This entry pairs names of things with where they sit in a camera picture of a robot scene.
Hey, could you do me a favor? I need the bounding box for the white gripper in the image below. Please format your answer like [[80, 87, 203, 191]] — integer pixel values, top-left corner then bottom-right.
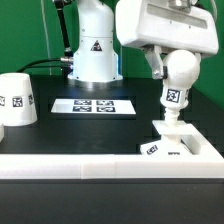
[[115, 0, 219, 79]]

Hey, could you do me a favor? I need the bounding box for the white lamp bulb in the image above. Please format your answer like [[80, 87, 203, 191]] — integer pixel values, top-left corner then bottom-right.
[[160, 50, 200, 124]]

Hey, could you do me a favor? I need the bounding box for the white lamp base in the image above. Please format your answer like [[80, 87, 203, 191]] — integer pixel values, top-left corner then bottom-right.
[[140, 120, 193, 159]]

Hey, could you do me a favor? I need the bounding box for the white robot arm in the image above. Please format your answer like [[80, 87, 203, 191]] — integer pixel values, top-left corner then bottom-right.
[[68, 0, 219, 88]]

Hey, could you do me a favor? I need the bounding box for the white lamp shade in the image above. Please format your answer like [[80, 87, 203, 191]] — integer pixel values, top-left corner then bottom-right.
[[0, 73, 37, 126]]

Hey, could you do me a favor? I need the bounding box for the black stand pole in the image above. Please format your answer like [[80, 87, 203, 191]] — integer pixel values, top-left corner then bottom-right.
[[52, 0, 74, 58]]

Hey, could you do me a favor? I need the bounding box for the white L-shaped fence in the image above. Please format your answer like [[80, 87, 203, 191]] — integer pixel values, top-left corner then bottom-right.
[[0, 124, 224, 179]]

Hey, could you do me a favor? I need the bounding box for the white marker plate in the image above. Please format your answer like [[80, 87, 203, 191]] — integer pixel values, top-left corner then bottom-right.
[[51, 99, 136, 115]]

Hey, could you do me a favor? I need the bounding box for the white block left edge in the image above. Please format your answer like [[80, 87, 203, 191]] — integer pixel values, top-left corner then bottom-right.
[[0, 124, 4, 142]]

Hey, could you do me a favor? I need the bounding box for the black cable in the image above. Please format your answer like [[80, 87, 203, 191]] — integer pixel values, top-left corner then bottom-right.
[[16, 56, 74, 73]]

